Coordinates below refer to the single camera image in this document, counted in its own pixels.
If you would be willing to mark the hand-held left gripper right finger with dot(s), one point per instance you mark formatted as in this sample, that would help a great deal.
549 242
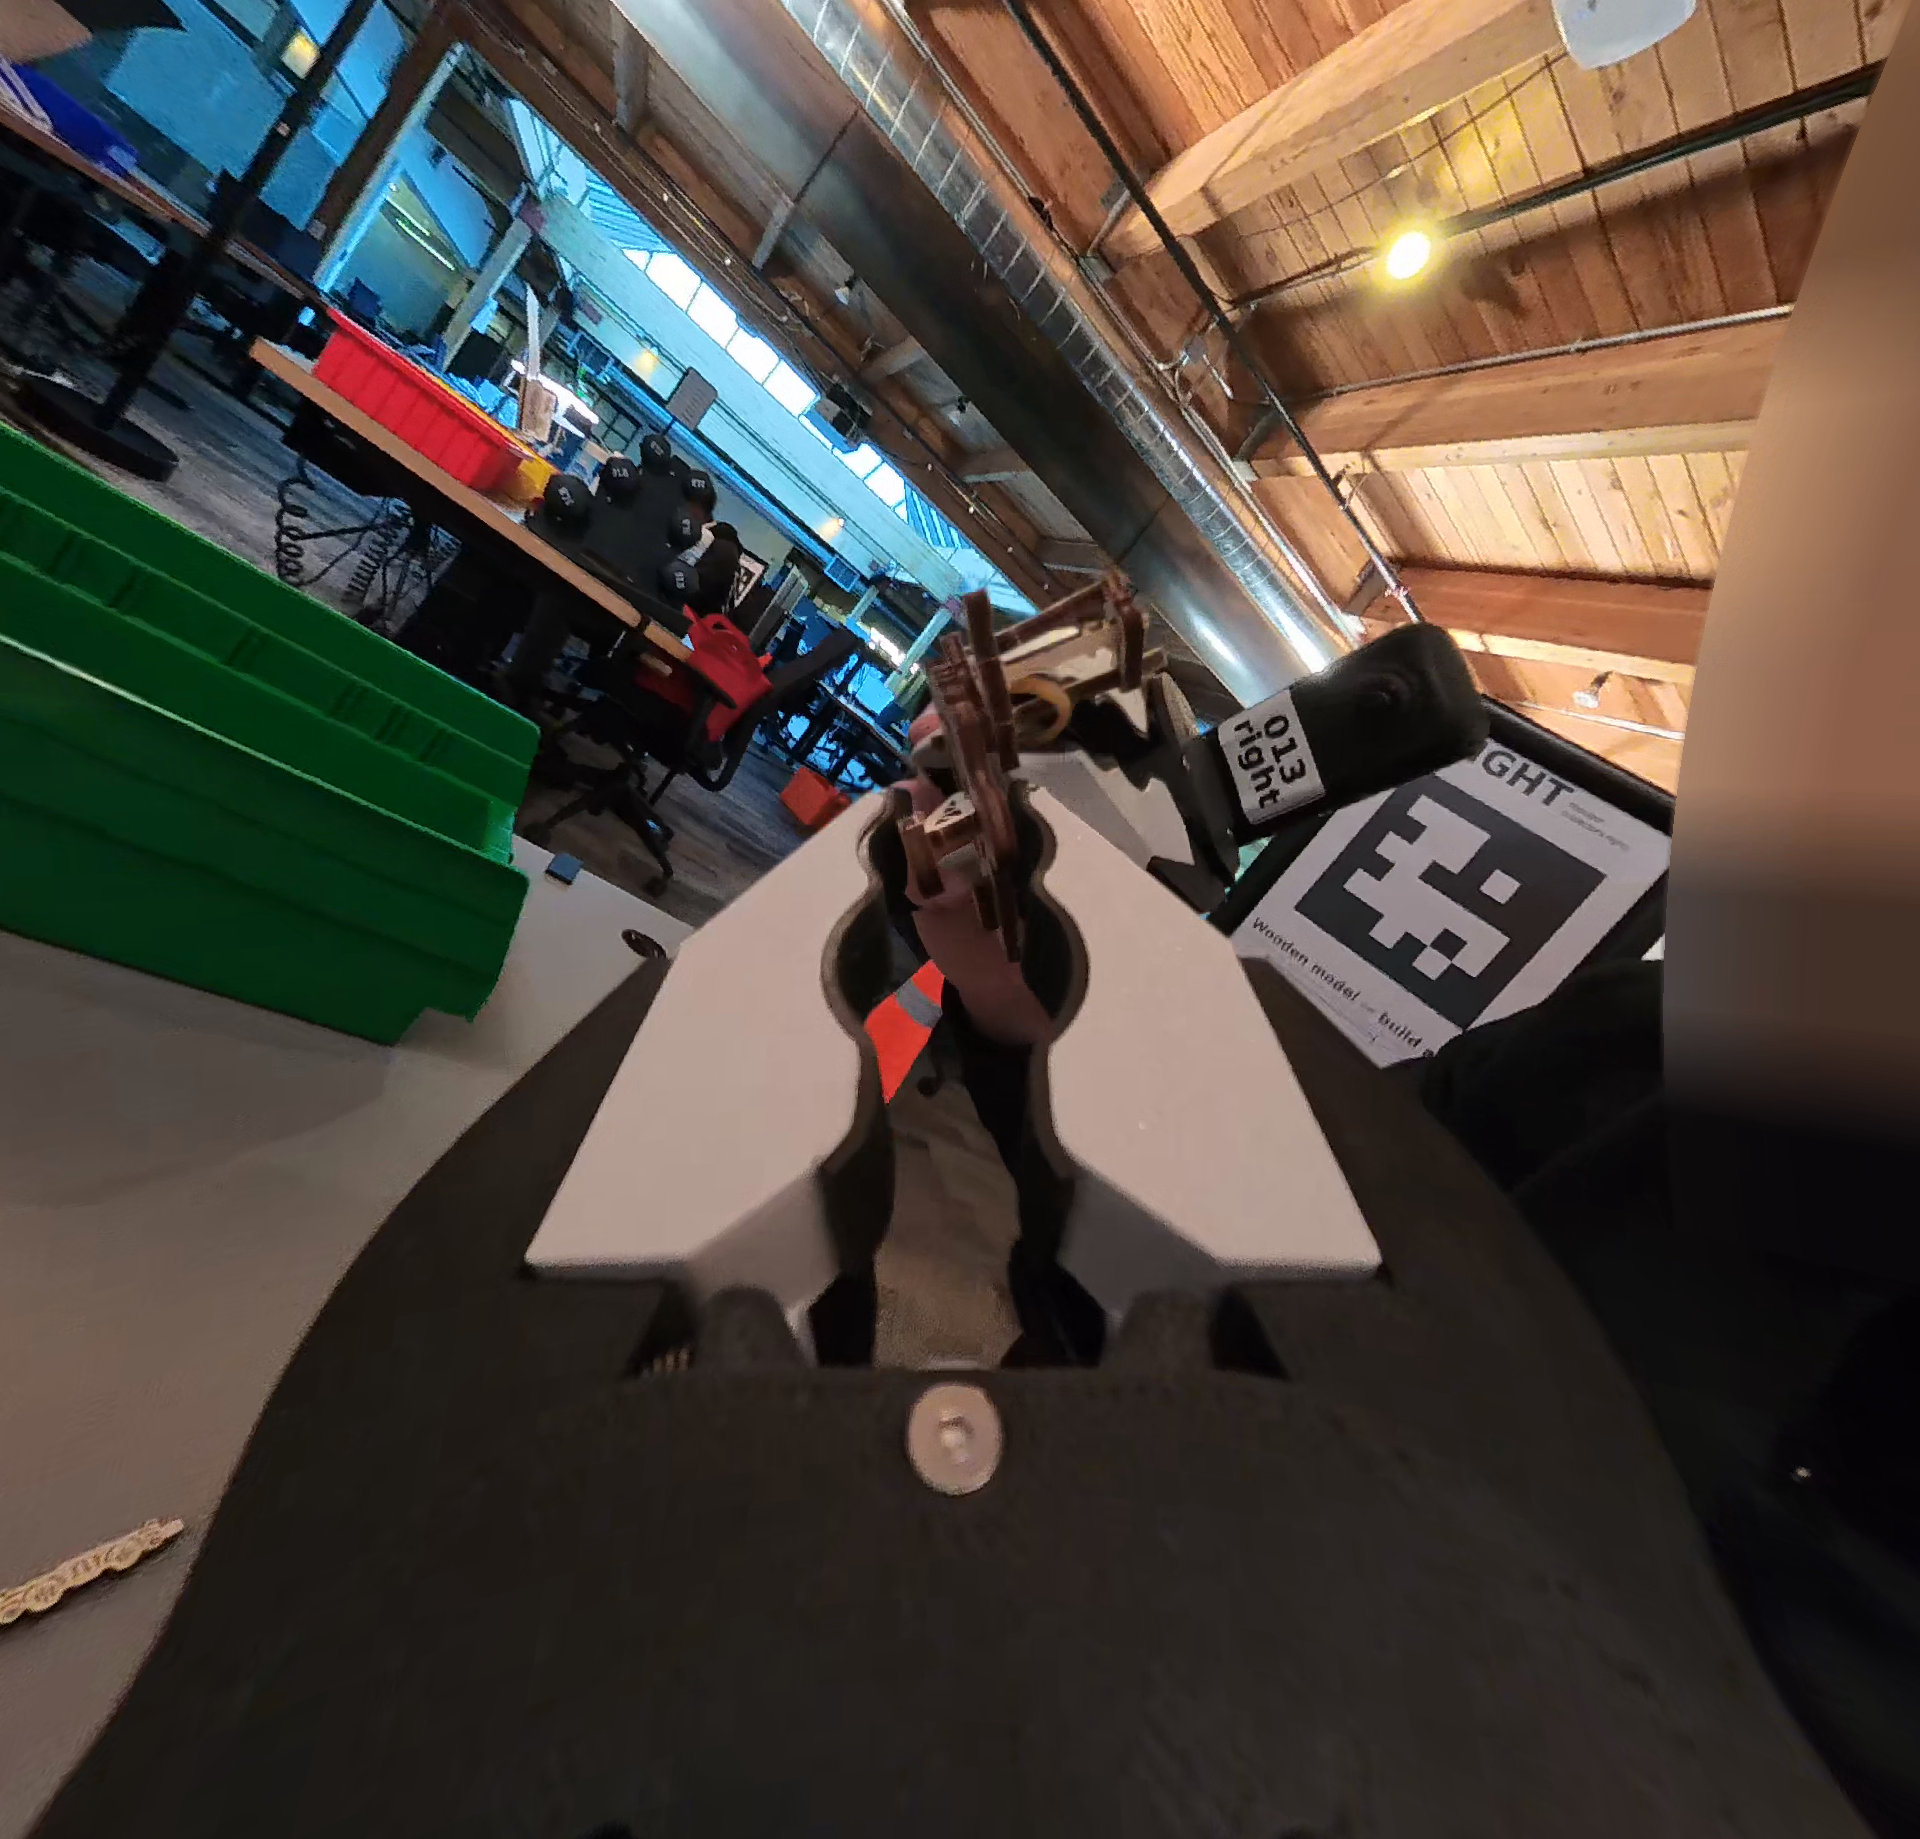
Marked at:
1200 1104

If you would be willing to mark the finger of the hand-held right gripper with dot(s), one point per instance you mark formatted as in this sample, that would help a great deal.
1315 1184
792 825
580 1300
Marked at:
1118 810

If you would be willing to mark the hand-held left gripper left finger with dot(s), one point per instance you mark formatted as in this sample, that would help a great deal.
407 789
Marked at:
706 1104

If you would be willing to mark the wooden model lever assembly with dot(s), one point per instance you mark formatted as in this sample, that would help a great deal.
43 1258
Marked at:
967 835

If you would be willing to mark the wooden model frame part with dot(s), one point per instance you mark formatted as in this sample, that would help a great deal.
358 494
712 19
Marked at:
1073 640

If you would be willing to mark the person's right hand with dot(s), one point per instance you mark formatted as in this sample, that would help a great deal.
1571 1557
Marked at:
991 991

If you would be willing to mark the black framed marker sign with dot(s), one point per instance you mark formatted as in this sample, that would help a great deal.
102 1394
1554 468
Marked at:
1441 894

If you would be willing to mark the orange red plastic piece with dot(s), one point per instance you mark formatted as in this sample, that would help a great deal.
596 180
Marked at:
908 1030

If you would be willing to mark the orange crate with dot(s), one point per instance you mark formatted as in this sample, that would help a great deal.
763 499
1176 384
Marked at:
815 801

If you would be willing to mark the black chair with red jacket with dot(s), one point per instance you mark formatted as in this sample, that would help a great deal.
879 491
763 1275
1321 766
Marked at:
720 670

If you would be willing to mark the glowing ceiling lamp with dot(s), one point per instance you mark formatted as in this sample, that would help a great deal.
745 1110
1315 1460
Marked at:
1406 253

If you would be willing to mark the wooden top workbench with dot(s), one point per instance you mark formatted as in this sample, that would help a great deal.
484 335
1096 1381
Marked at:
601 588

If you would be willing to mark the black dumbbell rack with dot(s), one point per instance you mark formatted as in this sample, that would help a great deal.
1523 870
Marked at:
630 528

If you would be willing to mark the yellow bin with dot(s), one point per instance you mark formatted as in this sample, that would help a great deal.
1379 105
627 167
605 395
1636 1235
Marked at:
535 479

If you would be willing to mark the red plastic bin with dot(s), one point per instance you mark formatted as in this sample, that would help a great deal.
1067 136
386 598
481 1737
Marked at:
421 399

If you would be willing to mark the small toothed wooden part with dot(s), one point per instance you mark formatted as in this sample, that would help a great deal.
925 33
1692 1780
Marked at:
90 1569

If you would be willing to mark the tall black stand with base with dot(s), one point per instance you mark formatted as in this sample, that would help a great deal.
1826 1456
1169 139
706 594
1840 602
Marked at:
105 437

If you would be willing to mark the black ceiling rail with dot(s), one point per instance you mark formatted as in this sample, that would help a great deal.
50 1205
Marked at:
1650 160

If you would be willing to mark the long spiral ceiling duct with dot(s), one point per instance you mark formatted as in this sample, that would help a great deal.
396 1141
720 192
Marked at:
961 174

